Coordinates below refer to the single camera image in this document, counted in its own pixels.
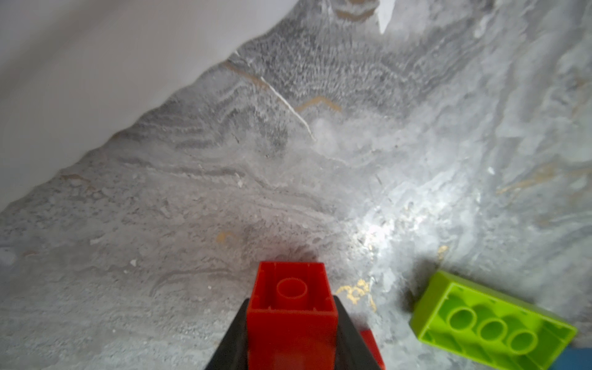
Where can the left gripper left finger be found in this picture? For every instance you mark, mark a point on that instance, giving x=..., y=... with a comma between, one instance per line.
x=232, y=352

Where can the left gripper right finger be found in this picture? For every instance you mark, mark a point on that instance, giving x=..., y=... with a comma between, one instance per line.
x=352, y=353

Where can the red square lego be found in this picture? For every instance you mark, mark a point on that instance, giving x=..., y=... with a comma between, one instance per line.
x=372, y=346
x=292, y=317

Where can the green lego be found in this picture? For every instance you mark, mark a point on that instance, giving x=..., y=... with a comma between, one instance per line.
x=486, y=326

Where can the blue lego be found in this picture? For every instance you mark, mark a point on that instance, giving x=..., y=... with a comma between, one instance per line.
x=573, y=359

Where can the left white bin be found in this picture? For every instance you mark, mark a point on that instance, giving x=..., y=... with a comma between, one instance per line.
x=74, y=73

